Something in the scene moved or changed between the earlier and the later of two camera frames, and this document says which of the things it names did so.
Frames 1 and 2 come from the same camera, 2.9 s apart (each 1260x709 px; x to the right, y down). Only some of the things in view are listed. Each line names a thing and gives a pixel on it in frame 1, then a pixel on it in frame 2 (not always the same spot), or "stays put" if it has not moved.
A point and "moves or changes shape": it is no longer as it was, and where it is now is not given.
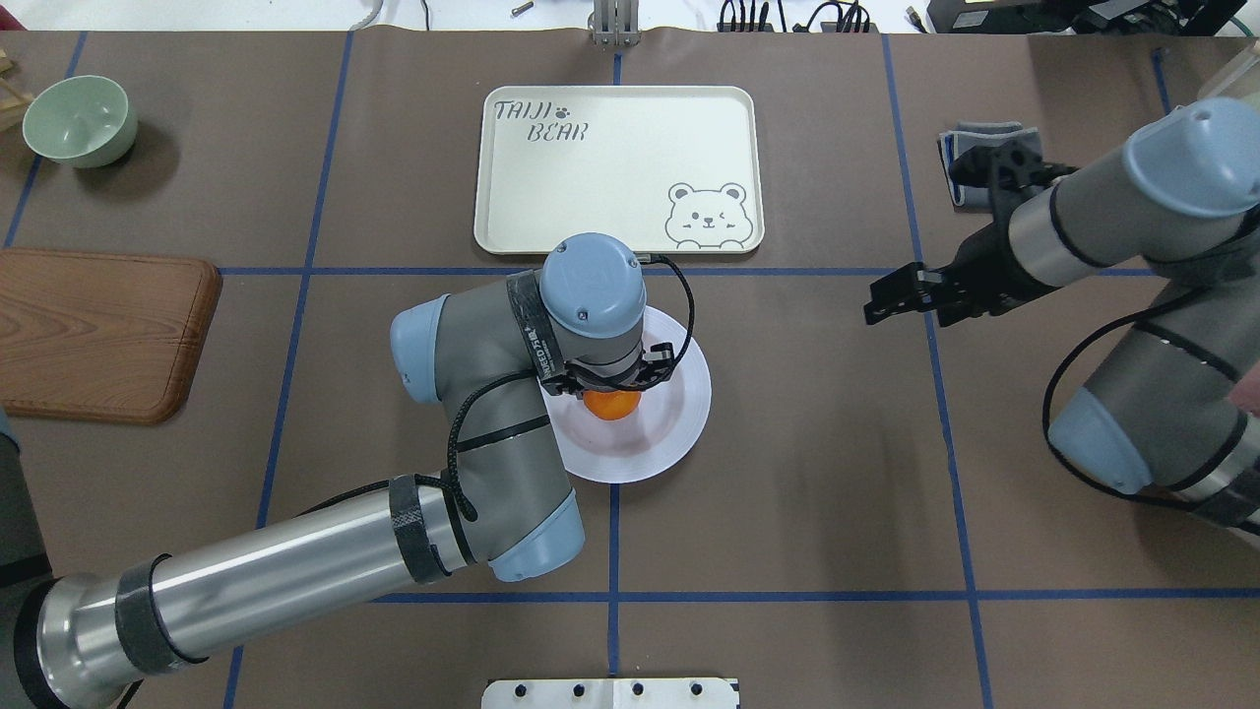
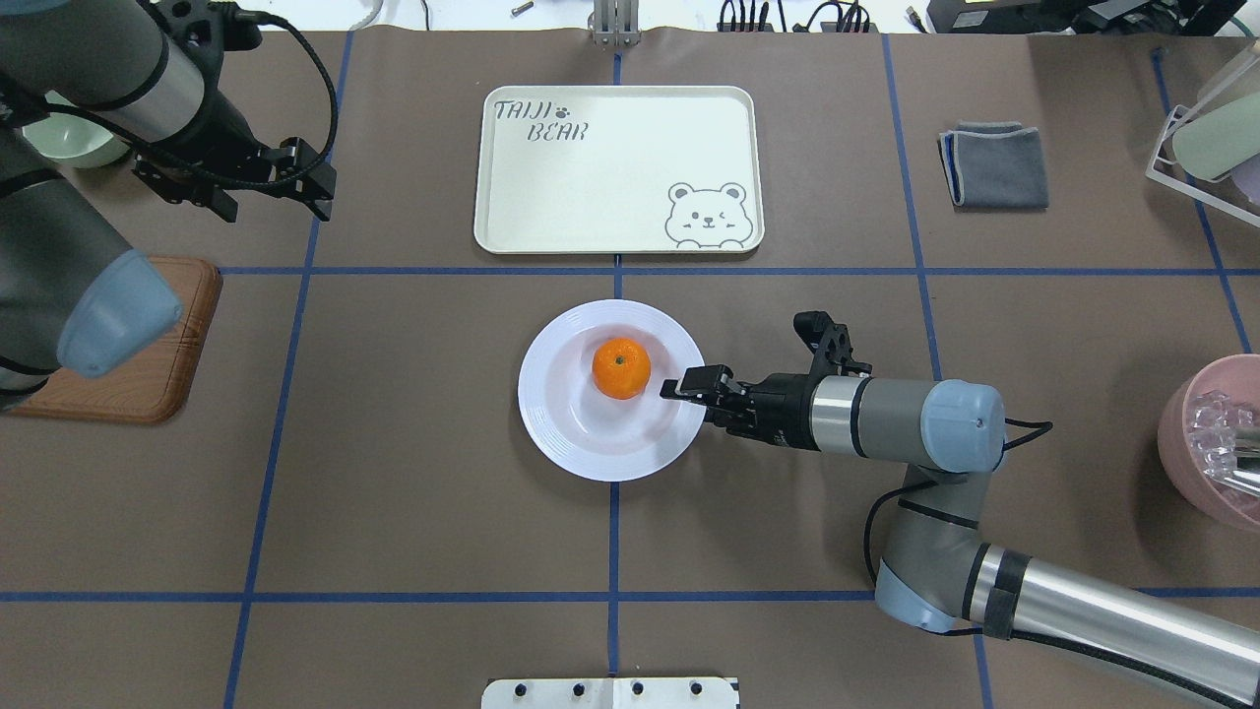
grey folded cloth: x=972 y=134 stays put
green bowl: x=84 y=121 stays put
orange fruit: x=611 y=405 moves or changes shape
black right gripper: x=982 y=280 -> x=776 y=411
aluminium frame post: x=615 y=23 stays put
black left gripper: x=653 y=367 -> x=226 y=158
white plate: x=661 y=432 stays put
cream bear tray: x=676 y=168 stays put
